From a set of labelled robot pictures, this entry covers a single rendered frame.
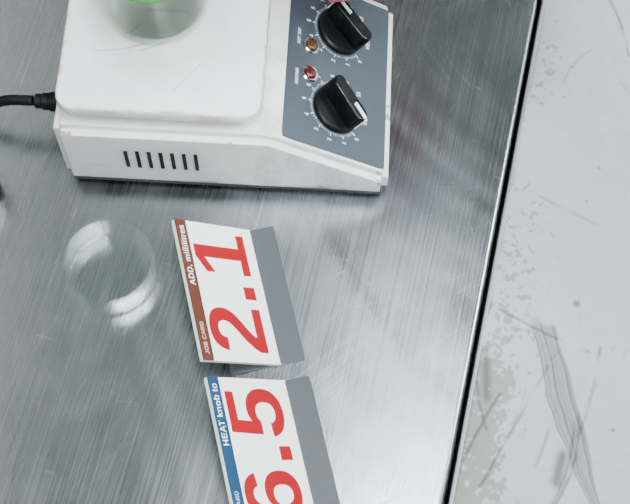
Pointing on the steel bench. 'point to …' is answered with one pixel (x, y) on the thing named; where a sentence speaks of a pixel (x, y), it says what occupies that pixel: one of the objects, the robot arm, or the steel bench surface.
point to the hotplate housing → (217, 141)
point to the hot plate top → (166, 66)
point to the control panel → (323, 63)
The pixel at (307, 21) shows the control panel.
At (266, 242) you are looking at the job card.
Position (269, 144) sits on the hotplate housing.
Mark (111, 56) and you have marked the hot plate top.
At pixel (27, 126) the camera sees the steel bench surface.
